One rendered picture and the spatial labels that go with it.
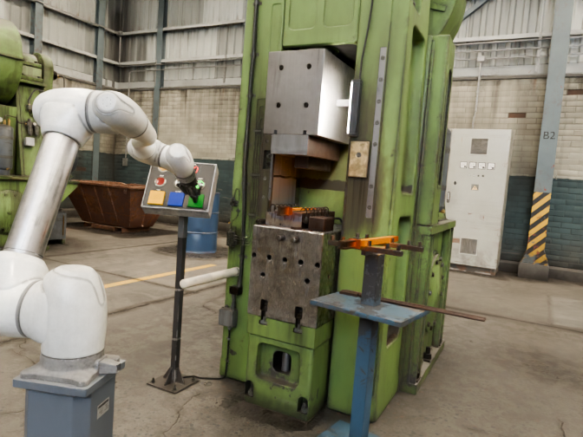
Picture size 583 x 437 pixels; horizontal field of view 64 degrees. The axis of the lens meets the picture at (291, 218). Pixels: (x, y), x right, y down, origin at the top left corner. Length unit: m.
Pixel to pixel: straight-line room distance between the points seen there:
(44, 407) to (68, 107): 0.84
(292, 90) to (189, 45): 8.79
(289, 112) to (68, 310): 1.43
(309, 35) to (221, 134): 7.52
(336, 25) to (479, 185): 5.16
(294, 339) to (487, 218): 5.35
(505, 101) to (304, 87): 6.00
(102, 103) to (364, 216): 1.30
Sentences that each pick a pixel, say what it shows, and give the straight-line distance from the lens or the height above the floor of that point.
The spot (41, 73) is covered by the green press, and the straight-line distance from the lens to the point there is 7.17.
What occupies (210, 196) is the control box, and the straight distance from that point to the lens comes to 2.39.
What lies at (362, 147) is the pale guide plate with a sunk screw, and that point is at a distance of 2.28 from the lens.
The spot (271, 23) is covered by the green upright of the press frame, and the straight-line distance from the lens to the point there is 2.65.
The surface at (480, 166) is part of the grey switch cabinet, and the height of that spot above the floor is 1.55.
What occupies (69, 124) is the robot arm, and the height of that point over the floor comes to 1.26.
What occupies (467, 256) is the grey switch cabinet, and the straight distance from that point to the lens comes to 7.38.
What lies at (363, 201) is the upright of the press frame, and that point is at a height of 1.07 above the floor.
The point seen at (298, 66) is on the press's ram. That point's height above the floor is 1.69.
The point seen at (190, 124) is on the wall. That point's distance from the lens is 10.47.
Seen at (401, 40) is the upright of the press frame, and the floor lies 1.82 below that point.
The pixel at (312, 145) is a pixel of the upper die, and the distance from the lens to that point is 2.30.
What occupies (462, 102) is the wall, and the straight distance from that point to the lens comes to 8.14.
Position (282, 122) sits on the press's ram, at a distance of 2.33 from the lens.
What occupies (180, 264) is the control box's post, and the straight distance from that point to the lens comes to 2.56.
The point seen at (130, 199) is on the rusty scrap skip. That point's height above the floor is 0.62.
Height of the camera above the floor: 1.14
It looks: 5 degrees down
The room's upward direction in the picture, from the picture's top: 4 degrees clockwise
